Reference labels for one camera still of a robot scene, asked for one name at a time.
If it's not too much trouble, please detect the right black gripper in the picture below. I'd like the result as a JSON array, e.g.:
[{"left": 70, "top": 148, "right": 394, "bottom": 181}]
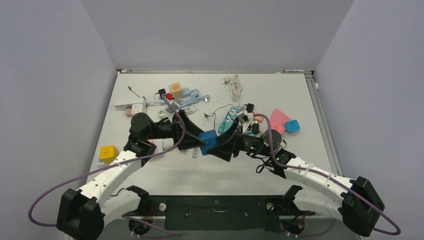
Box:
[{"left": 207, "top": 121, "right": 272, "bottom": 161}]

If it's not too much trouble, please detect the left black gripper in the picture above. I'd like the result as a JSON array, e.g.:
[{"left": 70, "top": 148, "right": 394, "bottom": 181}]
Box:
[{"left": 146, "top": 110, "right": 206, "bottom": 150}]

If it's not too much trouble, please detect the white charger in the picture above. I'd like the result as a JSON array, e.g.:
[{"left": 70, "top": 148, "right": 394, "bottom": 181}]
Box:
[{"left": 192, "top": 147, "right": 200, "bottom": 159}]

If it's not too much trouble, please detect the teal power strip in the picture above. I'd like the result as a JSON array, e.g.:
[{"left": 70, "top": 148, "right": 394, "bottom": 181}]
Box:
[{"left": 217, "top": 106, "right": 239, "bottom": 134}]

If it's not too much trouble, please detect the blue white small adapter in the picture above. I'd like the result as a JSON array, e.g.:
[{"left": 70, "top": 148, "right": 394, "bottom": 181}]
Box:
[{"left": 198, "top": 129, "right": 218, "bottom": 156}]

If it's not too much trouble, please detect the salmon pink usb charger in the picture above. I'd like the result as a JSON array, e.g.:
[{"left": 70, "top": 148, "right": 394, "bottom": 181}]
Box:
[{"left": 254, "top": 116, "right": 263, "bottom": 123}]

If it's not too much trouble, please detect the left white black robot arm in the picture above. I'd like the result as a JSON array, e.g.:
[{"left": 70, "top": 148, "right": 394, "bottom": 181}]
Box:
[{"left": 56, "top": 110, "right": 205, "bottom": 240}]

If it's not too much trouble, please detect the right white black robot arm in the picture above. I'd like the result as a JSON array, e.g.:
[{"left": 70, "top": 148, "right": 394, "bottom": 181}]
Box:
[{"left": 206, "top": 126, "right": 385, "bottom": 237}]

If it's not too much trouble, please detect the orange cube socket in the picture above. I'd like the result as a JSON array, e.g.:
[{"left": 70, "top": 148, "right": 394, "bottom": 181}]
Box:
[{"left": 169, "top": 82, "right": 183, "bottom": 98}]

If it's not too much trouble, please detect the pink triangular socket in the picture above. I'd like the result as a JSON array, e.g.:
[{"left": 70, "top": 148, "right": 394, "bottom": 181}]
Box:
[{"left": 269, "top": 108, "right": 292, "bottom": 134}]

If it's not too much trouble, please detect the blue square plug adapter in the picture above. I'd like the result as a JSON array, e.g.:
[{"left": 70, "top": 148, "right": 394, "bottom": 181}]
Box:
[{"left": 284, "top": 119, "right": 301, "bottom": 134}]

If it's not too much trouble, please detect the yellow socket block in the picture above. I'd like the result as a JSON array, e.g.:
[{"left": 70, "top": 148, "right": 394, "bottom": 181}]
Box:
[{"left": 98, "top": 145, "right": 119, "bottom": 165}]

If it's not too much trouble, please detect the small black charger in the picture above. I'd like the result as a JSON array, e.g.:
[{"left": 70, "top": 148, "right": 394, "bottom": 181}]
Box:
[
  {"left": 245, "top": 103, "right": 255, "bottom": 113},
  {"left": 158, "top": 88, "right": 167, "bottom": 98}
]

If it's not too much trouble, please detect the light blue power strip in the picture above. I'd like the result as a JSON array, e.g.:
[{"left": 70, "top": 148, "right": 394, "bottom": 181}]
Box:
[{"left": 180, "top": 87, "right": 191, "bottom": 99}]

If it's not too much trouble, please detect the white cube adapter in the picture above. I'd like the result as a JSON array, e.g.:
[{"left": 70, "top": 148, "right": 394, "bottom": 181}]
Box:
[{"left": 131, "top": 103, "right": 147, "bottom": 117}]

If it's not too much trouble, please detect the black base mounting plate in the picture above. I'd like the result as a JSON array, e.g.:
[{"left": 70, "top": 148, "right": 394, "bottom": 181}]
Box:
[{"left": 126, "top": 195, "right": 314, "bottom": 232}]

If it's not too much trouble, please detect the white long power strip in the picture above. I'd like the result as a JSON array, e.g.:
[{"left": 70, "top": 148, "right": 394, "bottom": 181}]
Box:
[{"left": 113, "top": 97, "right": 147, "bottom": 111}]

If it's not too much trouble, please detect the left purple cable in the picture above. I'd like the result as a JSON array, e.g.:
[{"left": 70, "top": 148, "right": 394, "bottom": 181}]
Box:
[{"left": 27, "top": 93, "right": 187, "bottom": 239}]

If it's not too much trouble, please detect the purple cable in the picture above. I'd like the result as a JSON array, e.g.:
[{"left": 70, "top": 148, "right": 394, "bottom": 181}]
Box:
[
  {"left": 253, "top": 113, "right": 402, "bottom": 238},
  {"left": 27, "top": 93, "right": 187, "bottom": 239}
]

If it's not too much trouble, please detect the black thin adapter cable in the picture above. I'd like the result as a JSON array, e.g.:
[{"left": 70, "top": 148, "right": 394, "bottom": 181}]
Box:
[{"left": 202, "top": 103, "right": 248, "bottom": 128}]

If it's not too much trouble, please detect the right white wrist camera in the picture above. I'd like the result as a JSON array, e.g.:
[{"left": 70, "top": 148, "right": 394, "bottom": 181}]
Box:
[{"left": 236, "top": 111, "right": 259, "bottom": 134}]

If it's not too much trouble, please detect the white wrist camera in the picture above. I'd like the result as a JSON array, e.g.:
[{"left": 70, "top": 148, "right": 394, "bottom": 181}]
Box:
[
  {"left": 236, "top": 111, "right": 259, "bottom": 134},
  {"left": 163, "top": 95, "right": 185, "bottom": 122}
]

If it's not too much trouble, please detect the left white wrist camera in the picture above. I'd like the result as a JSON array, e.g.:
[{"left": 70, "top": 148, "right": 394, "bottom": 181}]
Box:
[{"left": 163, "top": 95, "right": 185, "bottom": 122}]

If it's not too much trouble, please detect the light blue coiled cable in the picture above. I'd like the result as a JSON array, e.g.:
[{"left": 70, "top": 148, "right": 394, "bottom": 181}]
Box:
[{"left": 173, "top": 89, "right": 210, "bottom": 114}]

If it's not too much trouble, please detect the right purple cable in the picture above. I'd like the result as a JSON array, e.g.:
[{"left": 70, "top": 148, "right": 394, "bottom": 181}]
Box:
[{"left": 253, "top": 113, "right": 402, "bottom": 238}]

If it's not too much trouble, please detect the white coiled cable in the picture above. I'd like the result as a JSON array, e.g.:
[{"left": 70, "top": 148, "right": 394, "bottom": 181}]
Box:
[{"left": 222, "top": 74, "right": 243, "bottom": 102}]

